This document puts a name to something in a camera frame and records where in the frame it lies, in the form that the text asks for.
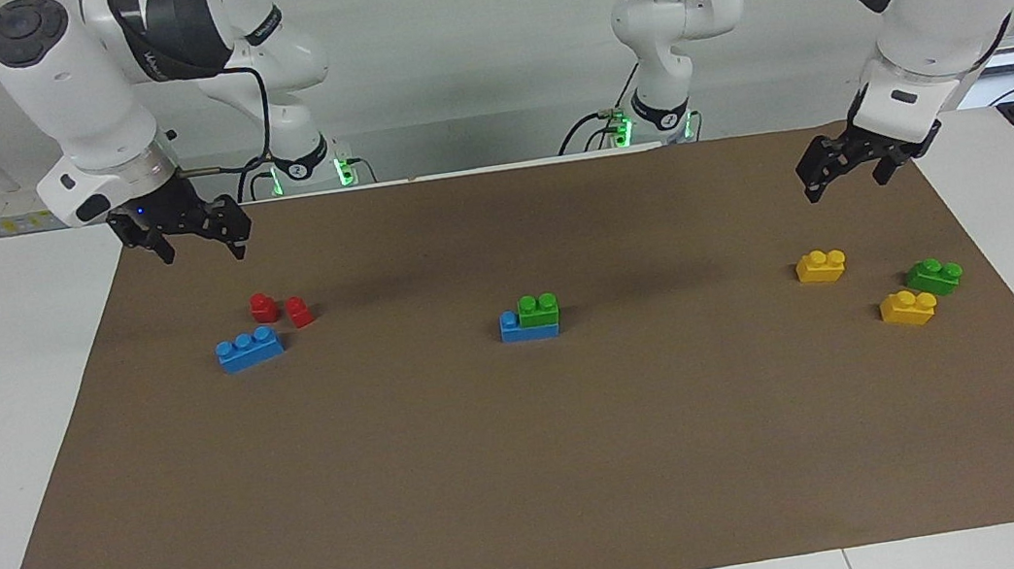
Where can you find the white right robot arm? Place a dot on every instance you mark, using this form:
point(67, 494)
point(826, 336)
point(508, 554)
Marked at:
point(81, 96)

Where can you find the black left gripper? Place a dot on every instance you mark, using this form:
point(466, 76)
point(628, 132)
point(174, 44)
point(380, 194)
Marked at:
point(871, 146)

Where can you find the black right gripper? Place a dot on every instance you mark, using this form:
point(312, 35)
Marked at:
point(174, 211)

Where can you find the brown paper table mat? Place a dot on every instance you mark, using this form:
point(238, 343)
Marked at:
point(532, 477)

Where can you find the red single-stud toy brick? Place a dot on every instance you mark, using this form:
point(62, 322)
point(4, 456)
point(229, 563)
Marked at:
point(300, 313)
point(263, 308)

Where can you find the white wall power strip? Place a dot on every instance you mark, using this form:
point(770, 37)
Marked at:
point(13, 212)

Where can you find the green two-stud toy brick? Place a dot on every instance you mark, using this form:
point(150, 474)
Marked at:
point(934, 277)
point(538, 311)

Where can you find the blue three-stud toy brick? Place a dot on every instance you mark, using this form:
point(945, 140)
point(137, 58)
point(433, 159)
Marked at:
point(249, 351)
point(528, 332)

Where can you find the yellow two-stud toy brick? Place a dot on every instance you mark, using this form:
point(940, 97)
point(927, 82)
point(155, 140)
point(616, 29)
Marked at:
point(908, 310)
point(820, 268)

